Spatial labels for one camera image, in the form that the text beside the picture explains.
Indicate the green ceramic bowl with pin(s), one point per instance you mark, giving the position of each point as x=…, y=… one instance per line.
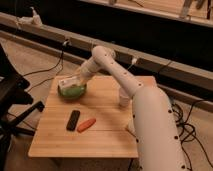
x=72, y=92

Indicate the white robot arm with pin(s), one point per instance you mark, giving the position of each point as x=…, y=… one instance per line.
x=158, y=143

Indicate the black office chair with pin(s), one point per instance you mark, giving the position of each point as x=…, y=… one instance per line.
x=12, y=91

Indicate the orange carrot toy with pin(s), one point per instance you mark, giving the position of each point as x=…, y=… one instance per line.
x=85, y=125

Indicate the wooden table board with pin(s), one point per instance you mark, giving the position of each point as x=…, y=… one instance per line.
x=107, y=138

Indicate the white paper cup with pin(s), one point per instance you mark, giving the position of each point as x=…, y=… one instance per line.
x=124, y=99

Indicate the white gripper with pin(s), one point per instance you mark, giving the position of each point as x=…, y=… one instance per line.
x=83, y=76

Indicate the beige sponge block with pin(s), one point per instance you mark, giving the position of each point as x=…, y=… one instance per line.
x=130, y=127

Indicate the black remote control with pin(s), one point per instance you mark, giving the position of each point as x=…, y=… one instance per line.
x=72, y=122

